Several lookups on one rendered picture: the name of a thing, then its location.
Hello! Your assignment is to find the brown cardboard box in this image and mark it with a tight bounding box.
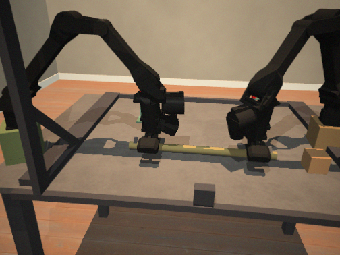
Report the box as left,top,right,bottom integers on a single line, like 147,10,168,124
301,148,332,175

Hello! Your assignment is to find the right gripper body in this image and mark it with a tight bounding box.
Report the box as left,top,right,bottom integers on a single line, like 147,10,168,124
246,123,271,163

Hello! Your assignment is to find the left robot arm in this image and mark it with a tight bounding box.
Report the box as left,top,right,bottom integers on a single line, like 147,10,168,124
0,11,185,136

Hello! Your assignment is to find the long yellow rod with olive band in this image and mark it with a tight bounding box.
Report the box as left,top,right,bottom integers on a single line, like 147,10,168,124
129,137,277,159

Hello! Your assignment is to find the black metal frame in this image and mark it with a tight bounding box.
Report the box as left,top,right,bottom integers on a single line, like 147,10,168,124
0,0,80,195

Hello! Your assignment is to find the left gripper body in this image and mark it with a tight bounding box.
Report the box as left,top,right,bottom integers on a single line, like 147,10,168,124
137,109,165,154

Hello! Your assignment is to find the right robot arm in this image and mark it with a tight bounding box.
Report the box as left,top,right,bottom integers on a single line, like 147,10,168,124
226,9,340,140

